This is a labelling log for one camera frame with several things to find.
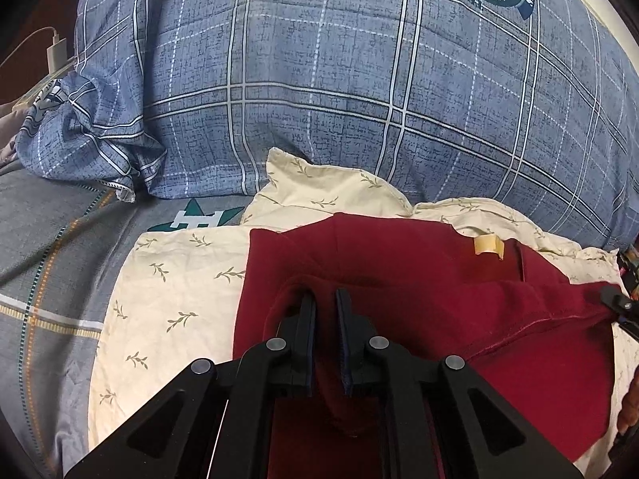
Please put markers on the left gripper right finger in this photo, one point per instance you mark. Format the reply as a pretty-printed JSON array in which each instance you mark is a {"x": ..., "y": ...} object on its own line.
[{"x": 440, "y": 419}]

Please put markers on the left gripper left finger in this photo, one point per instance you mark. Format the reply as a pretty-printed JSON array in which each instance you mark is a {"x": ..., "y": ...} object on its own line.
[{"x": 213, "y": 420}]

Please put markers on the red knit sweater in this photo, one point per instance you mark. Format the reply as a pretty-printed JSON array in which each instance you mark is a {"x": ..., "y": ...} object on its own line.
[{"x": 544, "y": 343}]

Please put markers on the right hand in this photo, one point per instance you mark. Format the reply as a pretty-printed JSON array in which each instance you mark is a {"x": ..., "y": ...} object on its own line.
[{"x": 629, "y": 414}]

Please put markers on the black box with red label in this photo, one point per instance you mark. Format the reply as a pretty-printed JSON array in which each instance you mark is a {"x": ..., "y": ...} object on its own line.
[{"x": 628, "y": 261}]

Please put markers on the cream leaf-print pillow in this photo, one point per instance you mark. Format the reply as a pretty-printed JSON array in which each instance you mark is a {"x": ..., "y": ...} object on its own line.
[{"x": 177, "y": 294}]

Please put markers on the grey plaid bed sheet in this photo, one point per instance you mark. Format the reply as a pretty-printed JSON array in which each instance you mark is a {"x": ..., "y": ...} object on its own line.
[{"x": 62, "y": 246}]

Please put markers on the blue plaid quilt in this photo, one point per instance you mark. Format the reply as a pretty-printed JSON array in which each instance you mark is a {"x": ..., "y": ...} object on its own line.
[{"x": 532, "y": 103}]

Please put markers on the white charger plug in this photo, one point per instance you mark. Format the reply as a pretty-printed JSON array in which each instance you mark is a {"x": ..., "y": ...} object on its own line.
[{"x": 57, "y": 55}]

